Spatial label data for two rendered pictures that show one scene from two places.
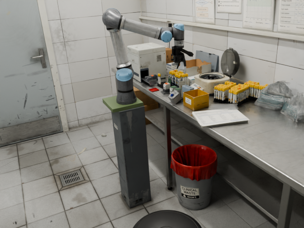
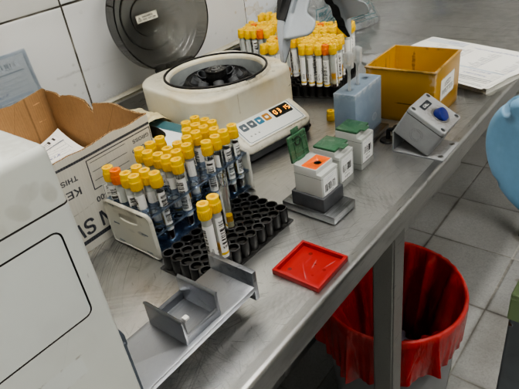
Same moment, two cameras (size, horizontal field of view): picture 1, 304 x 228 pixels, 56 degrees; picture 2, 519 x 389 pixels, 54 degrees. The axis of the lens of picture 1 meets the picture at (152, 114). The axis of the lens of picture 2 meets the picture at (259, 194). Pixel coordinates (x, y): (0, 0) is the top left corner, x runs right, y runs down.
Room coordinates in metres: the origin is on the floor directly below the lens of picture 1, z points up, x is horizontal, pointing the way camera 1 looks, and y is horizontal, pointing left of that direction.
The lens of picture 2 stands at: (2.55, 0.40, 1.29)
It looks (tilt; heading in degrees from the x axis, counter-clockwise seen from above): 32 degrees down; 248
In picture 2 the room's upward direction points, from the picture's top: 9 degrees counter-clockwise
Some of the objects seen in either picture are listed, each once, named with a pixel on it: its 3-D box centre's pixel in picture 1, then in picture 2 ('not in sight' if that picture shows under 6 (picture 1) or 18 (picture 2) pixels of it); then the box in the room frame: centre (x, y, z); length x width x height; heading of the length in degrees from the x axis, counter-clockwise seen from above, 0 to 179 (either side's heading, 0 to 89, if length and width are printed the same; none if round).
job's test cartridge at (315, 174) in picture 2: (167, 87); (316, 180); (2.24, -0.13, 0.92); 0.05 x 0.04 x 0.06; 113
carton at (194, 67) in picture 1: (191, 70); (41, 172); (2.58, -0.38, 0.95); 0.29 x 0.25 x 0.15; 115
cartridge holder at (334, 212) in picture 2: (167, 90); (317, 197); (2.24, -0.13, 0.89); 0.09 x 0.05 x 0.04; 113
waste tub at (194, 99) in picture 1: (196, 99); (412, 83); (1.91, -0.32, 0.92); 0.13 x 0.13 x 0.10; 27
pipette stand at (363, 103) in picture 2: (187, 92); (358, 111); (2.06, -0.28, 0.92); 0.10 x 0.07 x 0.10; 27
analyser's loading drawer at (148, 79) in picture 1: (148, 78); (168, 329); (2.51, 0.02, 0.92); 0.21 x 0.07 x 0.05; 25
